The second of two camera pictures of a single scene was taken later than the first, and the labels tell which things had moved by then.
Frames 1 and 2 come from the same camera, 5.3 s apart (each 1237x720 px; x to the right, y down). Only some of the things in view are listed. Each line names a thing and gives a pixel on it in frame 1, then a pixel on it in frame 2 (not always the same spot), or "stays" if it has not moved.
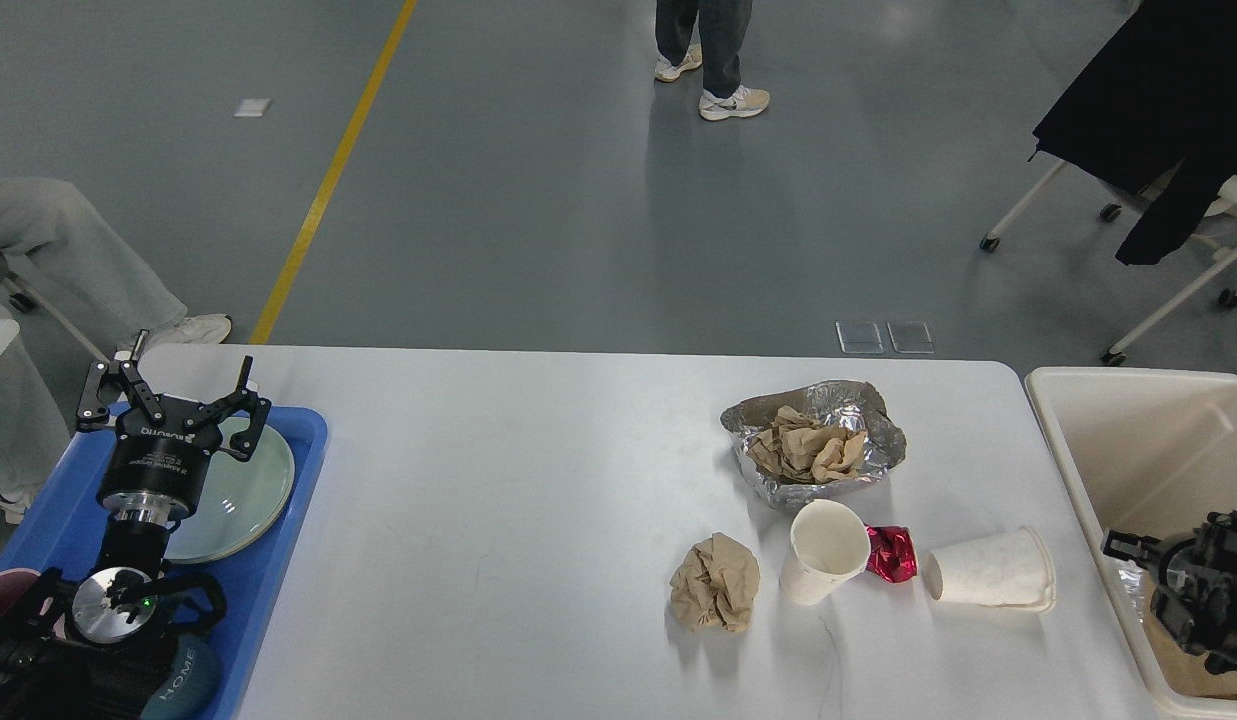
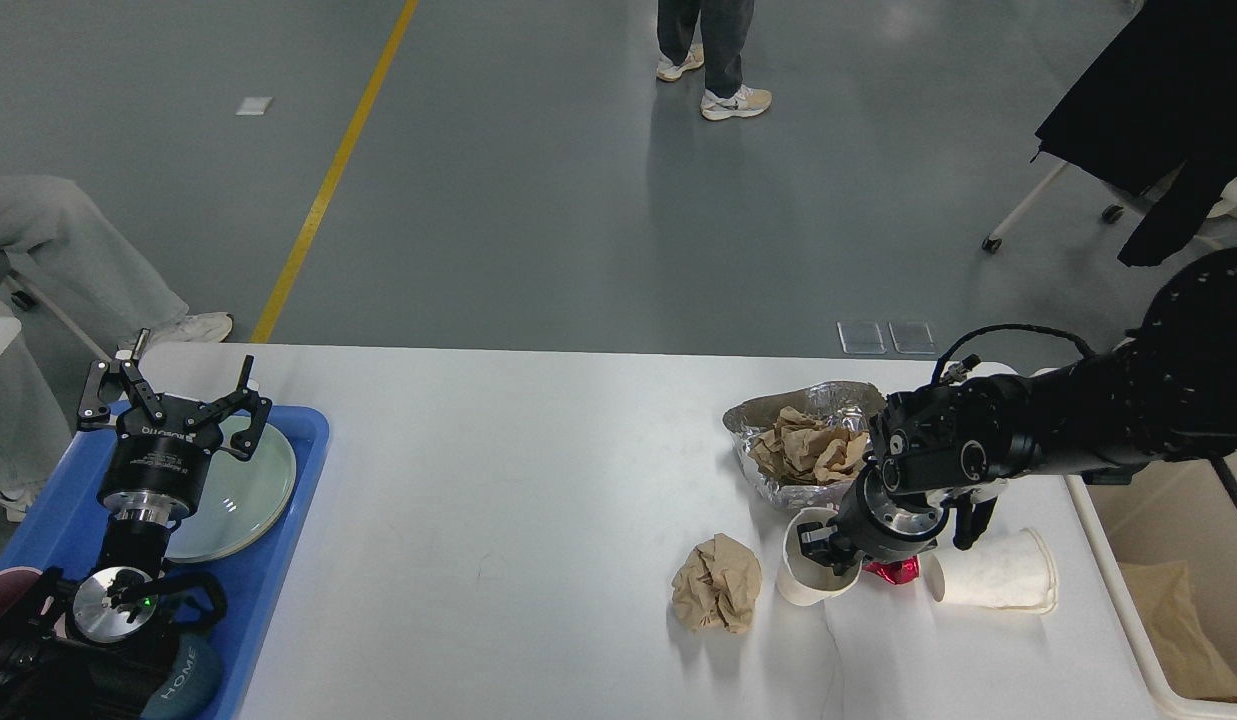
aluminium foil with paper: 801,444 stays
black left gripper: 156,469 stays
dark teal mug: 194,686 stays
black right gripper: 1180,588 to 874,523
